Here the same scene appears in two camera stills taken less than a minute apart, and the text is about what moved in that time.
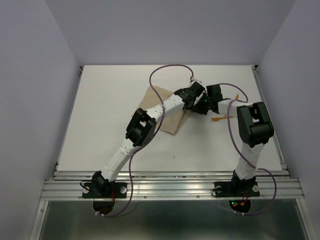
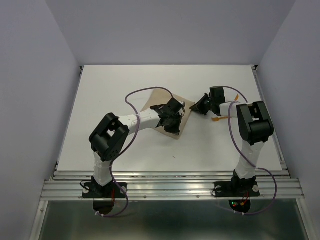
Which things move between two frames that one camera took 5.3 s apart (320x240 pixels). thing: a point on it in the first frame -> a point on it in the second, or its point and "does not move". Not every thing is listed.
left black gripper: x=190 y=108 -> x=175 y=130
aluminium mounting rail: x=170 y=185 does not move
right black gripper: x=198 y=108 does not move
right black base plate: x=240 y=188 does not move
